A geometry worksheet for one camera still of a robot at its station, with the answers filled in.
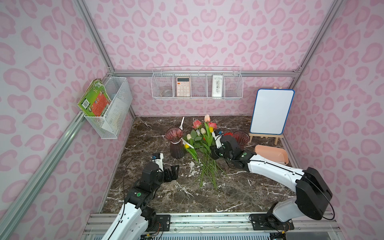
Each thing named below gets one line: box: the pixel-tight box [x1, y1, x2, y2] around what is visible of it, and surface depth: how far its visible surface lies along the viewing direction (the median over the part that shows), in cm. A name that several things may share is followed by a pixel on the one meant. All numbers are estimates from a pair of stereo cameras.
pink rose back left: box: [192, 120, 202, 129], surface depth 112 cm
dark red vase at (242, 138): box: [233, 131, 250, 146], surface depth 85 cm
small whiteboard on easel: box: [248, 86, 295, 146], surface depth 95 cm
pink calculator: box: [176, 77, 191, 97], surface depth 96 cm
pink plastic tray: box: [254, 145, 289, 165], surface depth 98 cm
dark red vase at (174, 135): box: [166, 127, 186, 159], surface depth 92 cm
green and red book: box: [77, 78, 112, 117], surface depth 73 cm
